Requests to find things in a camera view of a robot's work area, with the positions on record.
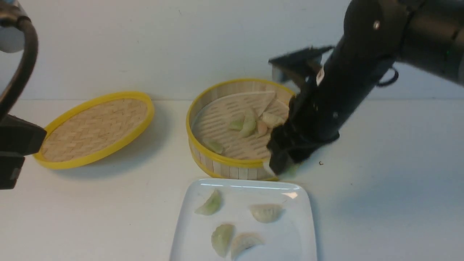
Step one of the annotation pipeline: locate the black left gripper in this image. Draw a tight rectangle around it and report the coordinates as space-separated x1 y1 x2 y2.
0 115 47 190

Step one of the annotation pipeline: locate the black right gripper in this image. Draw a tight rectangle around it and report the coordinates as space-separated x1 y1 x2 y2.
266 80 340 176

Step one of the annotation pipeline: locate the white dumpling plate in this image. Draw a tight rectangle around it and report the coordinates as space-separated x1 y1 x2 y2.
249 204 284 224
230 232 265 261

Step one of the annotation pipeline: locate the white dumpling plate front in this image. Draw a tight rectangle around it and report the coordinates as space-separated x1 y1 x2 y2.
230 232 265 261

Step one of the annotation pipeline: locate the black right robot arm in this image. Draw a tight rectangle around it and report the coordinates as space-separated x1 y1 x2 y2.
264 0 463 175

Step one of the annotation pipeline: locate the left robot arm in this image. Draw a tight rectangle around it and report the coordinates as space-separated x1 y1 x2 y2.
0 0 47 190

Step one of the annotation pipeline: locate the white square plate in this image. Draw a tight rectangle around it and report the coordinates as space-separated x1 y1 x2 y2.
169 178 318 261

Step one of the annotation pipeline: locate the white dumpling in steamer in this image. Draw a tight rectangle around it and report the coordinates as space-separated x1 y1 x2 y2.
261 112 285 129

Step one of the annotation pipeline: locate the pink dumpling in steamer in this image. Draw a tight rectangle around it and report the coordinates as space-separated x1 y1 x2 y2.
256 120 268 137

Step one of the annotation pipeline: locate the green dumpling steamer centre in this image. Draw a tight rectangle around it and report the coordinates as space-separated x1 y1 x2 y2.
239 108 257 138

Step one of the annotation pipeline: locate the pale green dumpling steamer left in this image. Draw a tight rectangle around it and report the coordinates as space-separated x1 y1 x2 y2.
228 115 245 132

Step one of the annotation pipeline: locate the yellow rimmed bamboo steamer lid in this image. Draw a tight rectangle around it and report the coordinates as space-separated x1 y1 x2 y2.
33 91 155 170

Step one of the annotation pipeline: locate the yellow rimmed bamboo steamer basket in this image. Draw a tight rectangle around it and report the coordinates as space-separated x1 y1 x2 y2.
186 79 294 181

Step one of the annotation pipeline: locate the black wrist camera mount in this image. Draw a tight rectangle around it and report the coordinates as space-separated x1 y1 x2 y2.
268 46 334 88

